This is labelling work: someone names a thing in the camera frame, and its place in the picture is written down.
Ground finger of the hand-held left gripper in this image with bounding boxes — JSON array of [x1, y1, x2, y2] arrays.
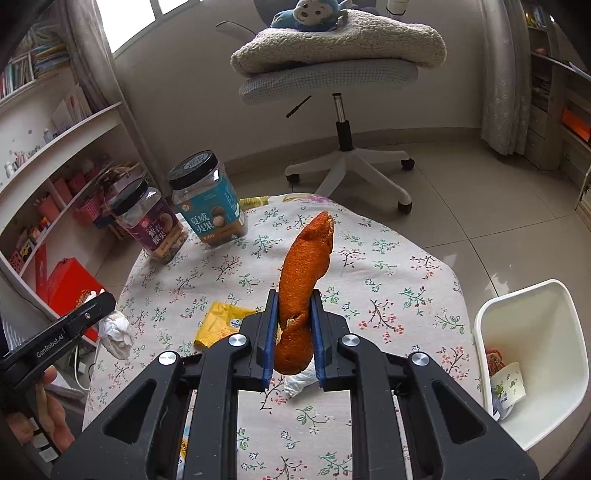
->
[[60, 292, 116, 335]]

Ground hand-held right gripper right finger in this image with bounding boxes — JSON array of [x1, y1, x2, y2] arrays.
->
[[310, 290, 541, 480]]

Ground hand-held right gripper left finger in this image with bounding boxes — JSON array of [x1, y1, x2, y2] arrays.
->
[[51, 290, 280, 480]]

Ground white tissue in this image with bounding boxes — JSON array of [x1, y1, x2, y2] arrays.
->
[[98, 310, 134, 360]]

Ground orange peel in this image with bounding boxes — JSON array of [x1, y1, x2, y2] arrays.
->
[[274, 210, 334, 376]]

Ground green printed paper cup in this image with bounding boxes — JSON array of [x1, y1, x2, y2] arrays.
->
[[489, 362, 527, 409]]

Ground white plastic bin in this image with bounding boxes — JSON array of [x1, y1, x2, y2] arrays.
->
[[474, 279, 583, 453]]

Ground person's left hand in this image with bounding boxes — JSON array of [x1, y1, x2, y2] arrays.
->
[[7, 364, 77, 457]]

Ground red cardboard box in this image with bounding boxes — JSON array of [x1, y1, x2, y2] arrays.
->
[[34, 244, 107, 344]]

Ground crumpled white paper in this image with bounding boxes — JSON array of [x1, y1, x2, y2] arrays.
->
[[283, 360, 319, 398]]

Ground yellow snack packet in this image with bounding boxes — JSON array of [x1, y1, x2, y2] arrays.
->
[[193, 301, 259, 349]]

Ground floral tablecloth round table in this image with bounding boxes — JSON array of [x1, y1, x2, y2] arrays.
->
[[82, 193, 490, 480]]

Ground purple label nut jar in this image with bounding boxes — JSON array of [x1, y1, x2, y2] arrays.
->
[[110, 179, 188, 265]]

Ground teal label nut jar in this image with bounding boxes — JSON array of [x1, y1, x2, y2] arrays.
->
[[167, 150, 249, 249]]

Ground white bookshelf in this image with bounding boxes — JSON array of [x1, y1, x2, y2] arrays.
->
[[0, 18, 148, 324]]

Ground grey office chair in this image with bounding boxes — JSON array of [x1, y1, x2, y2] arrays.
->
[[215, 0, 448, 215]]

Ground row of books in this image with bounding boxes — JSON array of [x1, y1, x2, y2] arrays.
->
[[0, 28, 70, 100]]

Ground grey curtain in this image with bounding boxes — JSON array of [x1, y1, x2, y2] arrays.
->
[[480, 0, 532, 155], [65, 0, 125, 112]]

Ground large window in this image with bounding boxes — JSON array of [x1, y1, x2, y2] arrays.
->
[[95, 0, 259, 58]]

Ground folded cream fleece blanket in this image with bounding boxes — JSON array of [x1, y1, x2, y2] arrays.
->
[[230, 9, 448, 77]]

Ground blue monkey plush toy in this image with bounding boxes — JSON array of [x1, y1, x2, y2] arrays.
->
[[270, 0, 352, 33]]

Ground orange box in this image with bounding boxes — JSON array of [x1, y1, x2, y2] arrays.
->
[[561, 108, 591, 141]]

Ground wooden desk with hutch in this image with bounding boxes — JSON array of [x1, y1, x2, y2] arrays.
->
[[522, 0, 591, 217]]

